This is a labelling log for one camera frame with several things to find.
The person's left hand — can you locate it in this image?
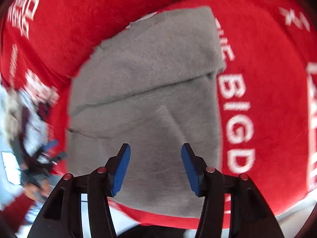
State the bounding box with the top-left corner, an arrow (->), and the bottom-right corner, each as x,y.
23,179 -> 52,201

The red sofa seat cover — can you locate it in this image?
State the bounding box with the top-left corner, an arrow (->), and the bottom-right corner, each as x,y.
0,0 -> 317,231

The red sofa back cushion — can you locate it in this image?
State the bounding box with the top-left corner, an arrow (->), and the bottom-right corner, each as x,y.
1,0 -> 181,86

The grey knit sweater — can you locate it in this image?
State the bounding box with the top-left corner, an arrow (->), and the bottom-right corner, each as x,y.
67,7 -> 225,218

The clothes pile beside sofa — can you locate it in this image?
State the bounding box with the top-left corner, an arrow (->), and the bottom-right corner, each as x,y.
4,88 -> 49,171

